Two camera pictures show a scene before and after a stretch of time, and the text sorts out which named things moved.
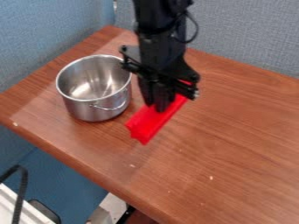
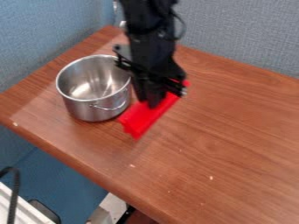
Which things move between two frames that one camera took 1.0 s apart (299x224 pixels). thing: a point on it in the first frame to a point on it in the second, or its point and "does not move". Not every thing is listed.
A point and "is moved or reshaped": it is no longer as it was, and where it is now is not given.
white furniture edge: x=31 y=214 does not move
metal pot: x=94 y=84 does not move
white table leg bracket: x=108 y=212 does not move
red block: x=147 y=122 is moved or reshaped
